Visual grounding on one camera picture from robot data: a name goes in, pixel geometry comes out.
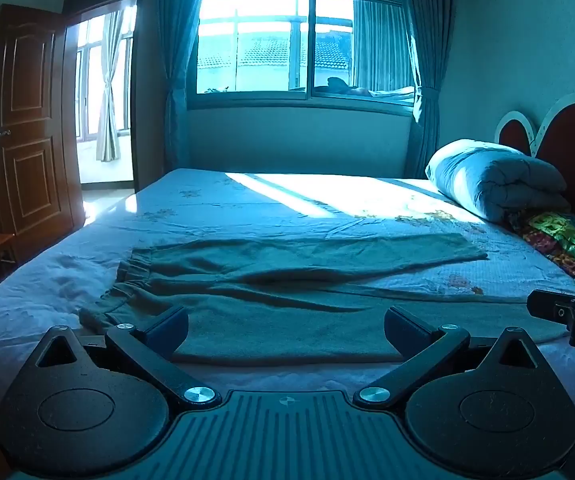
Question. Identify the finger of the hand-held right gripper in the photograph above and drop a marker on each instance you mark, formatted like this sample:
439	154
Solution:
550	306

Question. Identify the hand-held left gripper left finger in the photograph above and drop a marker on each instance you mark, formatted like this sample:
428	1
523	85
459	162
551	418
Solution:
167	330

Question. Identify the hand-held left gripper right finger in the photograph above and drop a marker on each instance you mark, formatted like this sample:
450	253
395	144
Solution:
402	329

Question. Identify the green pants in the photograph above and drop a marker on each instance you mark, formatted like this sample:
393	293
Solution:
287	305

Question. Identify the colourful patterned pillow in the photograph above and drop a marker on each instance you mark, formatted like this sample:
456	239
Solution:
562	240

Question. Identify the folded pale quilt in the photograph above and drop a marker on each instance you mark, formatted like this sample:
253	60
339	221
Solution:
492	180

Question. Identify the bed with floral blue sheet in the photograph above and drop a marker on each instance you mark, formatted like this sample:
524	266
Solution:
247	205

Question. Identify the blue curtain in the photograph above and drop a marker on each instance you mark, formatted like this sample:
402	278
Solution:
425	85
177	60

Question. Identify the brown wooden door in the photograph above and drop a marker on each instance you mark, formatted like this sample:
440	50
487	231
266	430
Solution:
30	125

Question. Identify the white hallway curtain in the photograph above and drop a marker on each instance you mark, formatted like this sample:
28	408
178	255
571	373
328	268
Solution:
109	90

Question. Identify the dark object on windowsill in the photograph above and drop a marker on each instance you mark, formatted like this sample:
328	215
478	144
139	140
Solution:
345	86

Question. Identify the hallway window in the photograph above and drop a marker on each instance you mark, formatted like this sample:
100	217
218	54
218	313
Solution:
85	75

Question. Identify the sheer white curtain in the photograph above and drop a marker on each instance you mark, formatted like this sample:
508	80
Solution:
380	35

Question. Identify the large bedroom window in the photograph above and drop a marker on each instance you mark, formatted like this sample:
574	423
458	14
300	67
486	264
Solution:
287	35

